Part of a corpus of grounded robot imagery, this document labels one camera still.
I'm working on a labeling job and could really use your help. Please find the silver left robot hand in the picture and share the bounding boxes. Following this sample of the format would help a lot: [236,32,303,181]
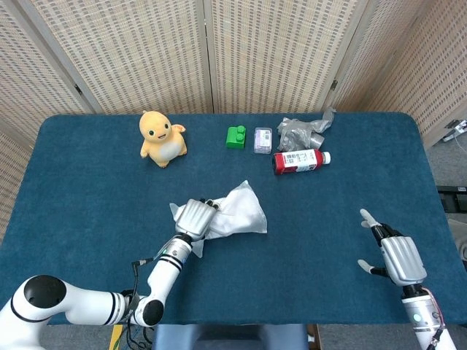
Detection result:
[174,198,220,242]

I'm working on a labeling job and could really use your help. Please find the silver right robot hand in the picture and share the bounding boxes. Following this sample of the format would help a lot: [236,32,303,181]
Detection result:
[357,208,428,289]

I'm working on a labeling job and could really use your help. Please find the transparent bag with white contents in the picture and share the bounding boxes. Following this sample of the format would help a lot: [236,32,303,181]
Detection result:
[169,179,269,259]

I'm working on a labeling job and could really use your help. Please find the grey foil packaging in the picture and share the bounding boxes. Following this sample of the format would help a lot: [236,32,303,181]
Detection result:
[276,106,337,153]

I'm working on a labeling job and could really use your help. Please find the yellow plush dinosaur toy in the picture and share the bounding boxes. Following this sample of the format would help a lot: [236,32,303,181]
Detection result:
[139,110,188,169]

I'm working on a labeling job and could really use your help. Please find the black metal stand base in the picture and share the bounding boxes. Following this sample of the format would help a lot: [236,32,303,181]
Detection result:
[436,184,467,212]

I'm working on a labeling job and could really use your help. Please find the green building block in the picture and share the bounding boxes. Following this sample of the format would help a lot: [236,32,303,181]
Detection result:
[225,125,247,150]

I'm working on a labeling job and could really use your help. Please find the blue felt table cover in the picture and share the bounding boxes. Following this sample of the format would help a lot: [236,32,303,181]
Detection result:
[0,112,467,326]

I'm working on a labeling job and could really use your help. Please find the small clear purple box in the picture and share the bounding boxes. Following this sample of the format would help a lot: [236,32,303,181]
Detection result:
[252,127,274,155]

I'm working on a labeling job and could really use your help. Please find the red drink bottle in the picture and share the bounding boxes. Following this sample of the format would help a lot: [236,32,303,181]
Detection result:
[273,148,332,176]

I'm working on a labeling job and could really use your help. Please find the grey blue robot torso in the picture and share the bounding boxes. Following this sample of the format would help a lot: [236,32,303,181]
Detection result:
[151,323,309,350]

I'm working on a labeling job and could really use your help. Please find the white power adapter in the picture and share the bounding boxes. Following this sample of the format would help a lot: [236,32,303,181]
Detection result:
[443,119,467,142]

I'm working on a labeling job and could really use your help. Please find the woven folding screen panel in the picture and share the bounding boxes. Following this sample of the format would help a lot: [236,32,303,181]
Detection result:
[324,0,467,147]
[0,118,36,241]
[0,0,99,128]
[202,0,369,114]
[16,0,215,114]

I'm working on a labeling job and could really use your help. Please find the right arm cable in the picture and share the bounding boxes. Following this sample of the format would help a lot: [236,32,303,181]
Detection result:
[427,290,449,346]

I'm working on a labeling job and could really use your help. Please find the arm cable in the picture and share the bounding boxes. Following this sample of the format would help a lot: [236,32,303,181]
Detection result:
[130,256,157,322]
[427,290,449,346]

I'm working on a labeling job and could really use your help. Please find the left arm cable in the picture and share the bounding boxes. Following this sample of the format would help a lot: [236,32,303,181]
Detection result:
[130,256,157,322]

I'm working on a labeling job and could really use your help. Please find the black floor cables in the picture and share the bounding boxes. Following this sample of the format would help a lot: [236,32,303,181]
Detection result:
[122,324,156,350]

